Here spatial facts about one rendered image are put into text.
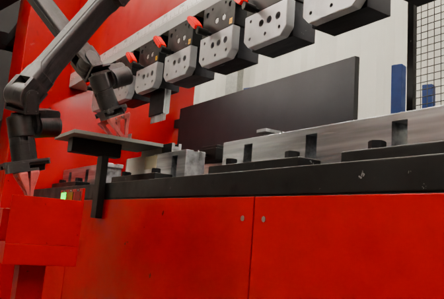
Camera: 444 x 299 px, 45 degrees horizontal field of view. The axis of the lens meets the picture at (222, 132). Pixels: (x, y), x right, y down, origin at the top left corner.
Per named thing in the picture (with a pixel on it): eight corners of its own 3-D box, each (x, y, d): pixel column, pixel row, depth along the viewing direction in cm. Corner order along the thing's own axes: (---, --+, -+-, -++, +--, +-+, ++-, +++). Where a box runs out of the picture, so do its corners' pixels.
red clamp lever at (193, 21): (186, 13, 140) (199, 28, 133) (199, 17, 142) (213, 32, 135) (184, 19, 141) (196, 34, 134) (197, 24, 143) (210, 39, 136)
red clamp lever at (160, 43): (152, 33, 157) (162, 47, 149) (165, 37, 159) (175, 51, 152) (150, 39, 157) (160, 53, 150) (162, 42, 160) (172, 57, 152)
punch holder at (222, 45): (197, 68, 139) (203, 8, 142) (224, 75, 143) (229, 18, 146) (230, 55, 126) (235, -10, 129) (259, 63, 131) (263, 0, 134)
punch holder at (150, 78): (133, 94, 172) (139, 45, 175) (157, 99, 176) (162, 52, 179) (154, 86, 159) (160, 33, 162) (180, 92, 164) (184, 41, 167)
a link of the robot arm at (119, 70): (75, 69, 160) (83, 51, 154) (107, 61, 167) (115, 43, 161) (95, 101, 157) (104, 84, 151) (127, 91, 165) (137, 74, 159)
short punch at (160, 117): (147, 123, 168) (150, 94, 169) (153, 124, 169) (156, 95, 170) (162, 119, 159) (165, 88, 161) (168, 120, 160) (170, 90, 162)
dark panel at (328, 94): (172, 199, 253) (180, 108, 261) (175, 199, 255) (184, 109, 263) (351, 195, 160) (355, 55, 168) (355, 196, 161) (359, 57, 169)
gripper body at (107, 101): (115, 114, 163) (106, 91, 162) (129, 109, 154) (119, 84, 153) (96, 121, 159) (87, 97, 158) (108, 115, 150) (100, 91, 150)
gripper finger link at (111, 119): (129, 138, 161) (117, 108, 160) (139, 135, 155) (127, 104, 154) (108, 145, 157) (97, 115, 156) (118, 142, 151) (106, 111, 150)
